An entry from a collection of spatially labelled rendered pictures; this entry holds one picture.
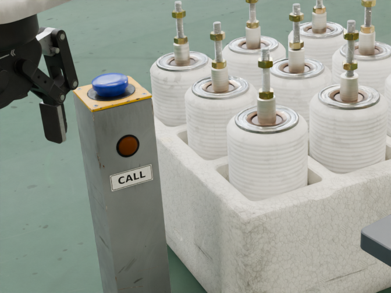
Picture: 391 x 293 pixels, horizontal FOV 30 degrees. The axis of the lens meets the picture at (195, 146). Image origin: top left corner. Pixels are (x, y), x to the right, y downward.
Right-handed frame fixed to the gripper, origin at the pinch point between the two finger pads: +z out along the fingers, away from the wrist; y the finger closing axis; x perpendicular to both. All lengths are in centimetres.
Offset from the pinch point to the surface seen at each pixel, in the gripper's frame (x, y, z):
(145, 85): -55, -80, 33
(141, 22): -86, -117, 33
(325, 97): 10.3, -39.4, 7.7
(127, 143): -1.6, -15.8, 6.3
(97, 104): -3.7, -14.2, 1.4
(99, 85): -4.7, -15.9, 0.1
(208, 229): 1.7, -24.8, 21.6
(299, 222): 13.5, -26.7, 17.9
